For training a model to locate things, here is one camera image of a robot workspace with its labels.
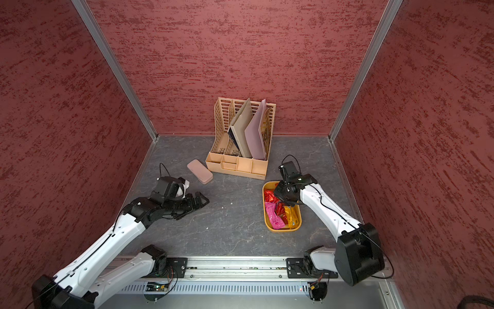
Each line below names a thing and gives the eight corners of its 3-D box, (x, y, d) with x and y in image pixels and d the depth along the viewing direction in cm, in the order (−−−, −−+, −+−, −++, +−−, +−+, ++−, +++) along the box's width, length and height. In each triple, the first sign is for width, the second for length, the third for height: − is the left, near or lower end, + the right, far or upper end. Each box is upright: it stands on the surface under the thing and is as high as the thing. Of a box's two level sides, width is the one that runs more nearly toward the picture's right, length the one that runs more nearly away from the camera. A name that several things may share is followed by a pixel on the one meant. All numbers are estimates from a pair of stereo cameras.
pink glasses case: (204, 186, 99) (203, 184, 98) (186, 167, 107) (185, 164, 106) (215, 178, 103) (214, 176, 101) (197, 160, 111) (196, 157, 109)
